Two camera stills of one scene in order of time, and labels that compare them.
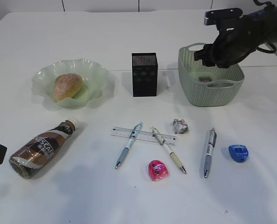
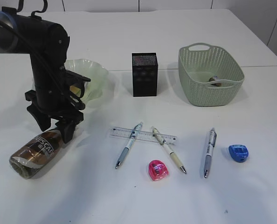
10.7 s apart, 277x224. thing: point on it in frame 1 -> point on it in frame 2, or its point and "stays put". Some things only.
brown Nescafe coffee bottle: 32,156 stays put
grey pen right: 211,142 stays put
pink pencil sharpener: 157,170 stays put
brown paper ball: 205,79 -> 212,79
